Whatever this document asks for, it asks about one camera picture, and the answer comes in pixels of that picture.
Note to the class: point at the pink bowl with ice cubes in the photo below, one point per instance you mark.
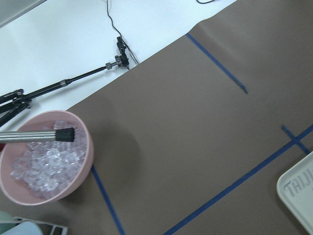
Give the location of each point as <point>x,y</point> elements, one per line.
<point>41,172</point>

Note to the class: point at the steel tube with black cap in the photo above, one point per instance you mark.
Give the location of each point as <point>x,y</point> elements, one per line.
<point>67,135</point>

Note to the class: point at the black tripod stand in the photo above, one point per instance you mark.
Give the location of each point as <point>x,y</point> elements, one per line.
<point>16,101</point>

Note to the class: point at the cream serving tray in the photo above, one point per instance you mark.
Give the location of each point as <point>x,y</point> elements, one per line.
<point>295,189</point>

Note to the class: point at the blue plastic cup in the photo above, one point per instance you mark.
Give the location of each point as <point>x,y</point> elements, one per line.
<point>25,228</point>

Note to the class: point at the pale green plastic cup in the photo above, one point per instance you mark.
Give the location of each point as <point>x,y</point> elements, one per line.
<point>5,217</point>

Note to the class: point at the white wire cup rack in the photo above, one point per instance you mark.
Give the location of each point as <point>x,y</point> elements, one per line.
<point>46,227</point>

